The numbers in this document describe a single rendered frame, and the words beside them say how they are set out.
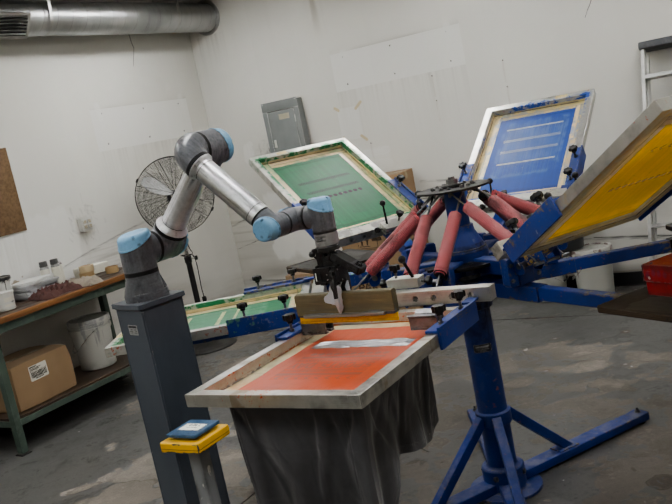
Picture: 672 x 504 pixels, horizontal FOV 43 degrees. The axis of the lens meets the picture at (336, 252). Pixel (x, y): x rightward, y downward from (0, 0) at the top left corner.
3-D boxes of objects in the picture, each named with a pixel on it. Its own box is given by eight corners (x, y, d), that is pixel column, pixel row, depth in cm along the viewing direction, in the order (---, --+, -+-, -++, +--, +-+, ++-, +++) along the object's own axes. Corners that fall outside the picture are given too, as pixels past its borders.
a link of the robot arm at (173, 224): (131, 249, 300) (189, 124, 272) (161, 240, 312) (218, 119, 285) (154, 271, 296) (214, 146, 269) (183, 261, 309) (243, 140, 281)
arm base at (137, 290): (117, 303, 293) (110, 275, 291) (154, 291, 303) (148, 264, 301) (140, 304, 282) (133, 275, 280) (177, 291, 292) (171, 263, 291)
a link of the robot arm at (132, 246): (116, 275, 289) (106, 236, 287) (143, 265, 300) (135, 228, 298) (140, 273, 283) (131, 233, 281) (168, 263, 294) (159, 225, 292)
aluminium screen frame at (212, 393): (362, 409, 213) (359, 394, 212) (187, 407, 244) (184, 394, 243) (476, 316, 279) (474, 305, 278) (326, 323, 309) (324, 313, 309)
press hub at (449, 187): (537, 512, 337) (478, 178, 316) (447, 505, 358) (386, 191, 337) (564, 468, 370) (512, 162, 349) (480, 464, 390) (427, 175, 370)
